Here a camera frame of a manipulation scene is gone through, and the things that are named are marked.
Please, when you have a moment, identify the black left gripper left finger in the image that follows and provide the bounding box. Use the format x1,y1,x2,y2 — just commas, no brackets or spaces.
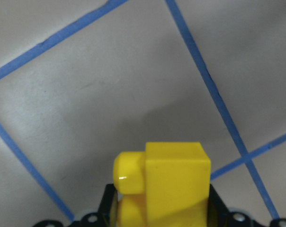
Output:
34,183,121,227

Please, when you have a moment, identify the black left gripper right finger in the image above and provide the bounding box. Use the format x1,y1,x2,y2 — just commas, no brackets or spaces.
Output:
206,183,286,227

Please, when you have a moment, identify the yellow toy block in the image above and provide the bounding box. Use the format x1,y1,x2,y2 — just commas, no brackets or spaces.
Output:
113,142,211,227

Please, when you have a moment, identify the brown paper table mat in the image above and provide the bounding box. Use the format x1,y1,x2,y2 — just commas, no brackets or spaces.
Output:
0,0,286,227

